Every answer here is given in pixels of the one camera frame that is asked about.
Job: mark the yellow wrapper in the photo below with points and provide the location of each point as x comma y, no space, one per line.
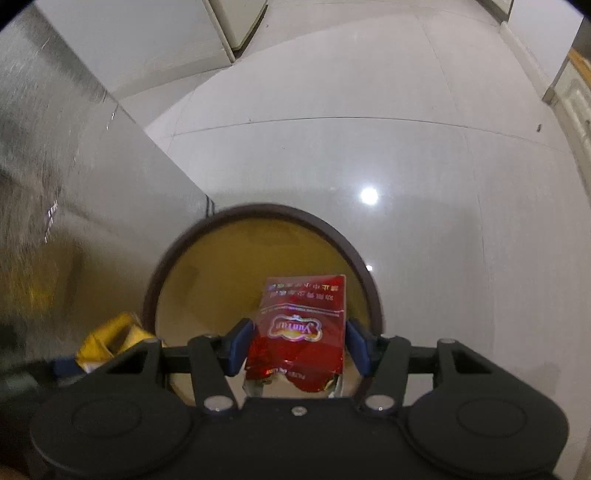
111,337

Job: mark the white low cabinet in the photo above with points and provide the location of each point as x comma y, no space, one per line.
575,106

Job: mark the round brown-rimmed bin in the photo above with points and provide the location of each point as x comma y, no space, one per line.
231,258

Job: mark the red and green wrapper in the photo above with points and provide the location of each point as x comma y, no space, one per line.
295,323

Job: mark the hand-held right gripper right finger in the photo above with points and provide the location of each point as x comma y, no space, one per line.
361,348

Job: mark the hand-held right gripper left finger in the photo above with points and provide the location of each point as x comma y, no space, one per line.
239,348

